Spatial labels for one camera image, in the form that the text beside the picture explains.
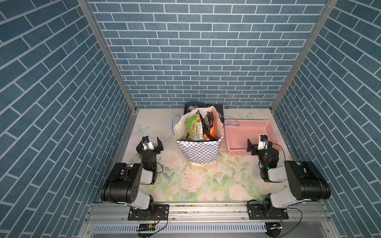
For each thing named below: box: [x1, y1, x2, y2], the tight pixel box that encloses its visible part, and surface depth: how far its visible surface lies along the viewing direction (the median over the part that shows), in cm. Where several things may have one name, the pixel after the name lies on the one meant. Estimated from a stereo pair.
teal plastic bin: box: [183, 101, 205, 115], surface depth 121 cm
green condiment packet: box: [185, 114, 204, 141], surface depth 81 cm
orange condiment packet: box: [209, 120, 215, 138], surface depth 79 cm
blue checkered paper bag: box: [173, 106, 225, 171], surface depth 79 cm
